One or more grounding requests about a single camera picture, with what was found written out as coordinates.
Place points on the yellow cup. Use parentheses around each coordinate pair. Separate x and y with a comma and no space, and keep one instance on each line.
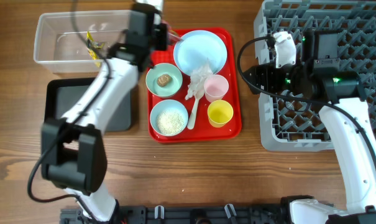
(220,112)

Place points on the pink cup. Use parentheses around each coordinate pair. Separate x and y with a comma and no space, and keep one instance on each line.
(215,87)

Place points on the blue bowl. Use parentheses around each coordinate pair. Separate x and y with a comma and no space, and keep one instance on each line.
(166,105)

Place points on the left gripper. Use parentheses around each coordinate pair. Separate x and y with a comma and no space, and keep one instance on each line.
(166,38)

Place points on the red plastic tray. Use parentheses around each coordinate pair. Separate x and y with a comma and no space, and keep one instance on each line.
(203,130)

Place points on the white tissue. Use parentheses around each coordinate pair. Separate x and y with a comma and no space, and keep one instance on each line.
(197,80)

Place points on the green bowl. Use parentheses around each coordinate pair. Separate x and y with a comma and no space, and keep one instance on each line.
(172,86)

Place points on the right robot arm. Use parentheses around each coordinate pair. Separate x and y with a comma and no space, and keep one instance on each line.
(344,113)

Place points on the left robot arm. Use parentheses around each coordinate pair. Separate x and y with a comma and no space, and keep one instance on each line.
(72,149)

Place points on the yellow snack wrapper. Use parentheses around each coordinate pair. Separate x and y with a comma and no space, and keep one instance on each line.
(93,46)

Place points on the white rice grains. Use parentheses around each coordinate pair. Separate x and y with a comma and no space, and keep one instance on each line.
(170,122)

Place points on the clear plastic bin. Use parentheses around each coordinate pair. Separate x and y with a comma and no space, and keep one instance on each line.
(58,48)

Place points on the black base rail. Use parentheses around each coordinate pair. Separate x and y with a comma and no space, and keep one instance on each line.
(256,214)

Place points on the white plastic spoon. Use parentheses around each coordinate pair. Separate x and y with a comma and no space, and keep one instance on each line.
(192,118)

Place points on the light blue plate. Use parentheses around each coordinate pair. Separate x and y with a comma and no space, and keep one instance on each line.
(197,48)

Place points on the black waste tray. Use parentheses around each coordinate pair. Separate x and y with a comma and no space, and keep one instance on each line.
(62,94)

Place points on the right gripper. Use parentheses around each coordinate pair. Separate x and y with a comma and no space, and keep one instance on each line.
(268,70)

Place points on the grey dishwasher rack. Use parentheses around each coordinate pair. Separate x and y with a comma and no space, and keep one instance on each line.
(286,126)

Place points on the brown food ball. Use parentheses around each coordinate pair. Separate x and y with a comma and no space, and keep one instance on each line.
(164,80)

